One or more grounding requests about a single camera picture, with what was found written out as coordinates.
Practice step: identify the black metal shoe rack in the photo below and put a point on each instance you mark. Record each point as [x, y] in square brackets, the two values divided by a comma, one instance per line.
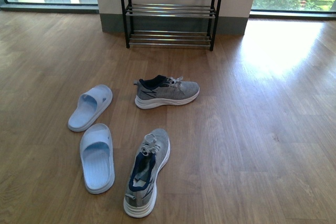
[170, 25]

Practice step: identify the grey sneaker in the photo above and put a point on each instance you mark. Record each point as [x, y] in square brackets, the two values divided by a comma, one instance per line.
[141, 191]
[163, 90]

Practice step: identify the light blue slipper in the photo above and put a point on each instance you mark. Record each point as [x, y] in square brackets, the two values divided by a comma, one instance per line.
[96, 154]
[89, 107]

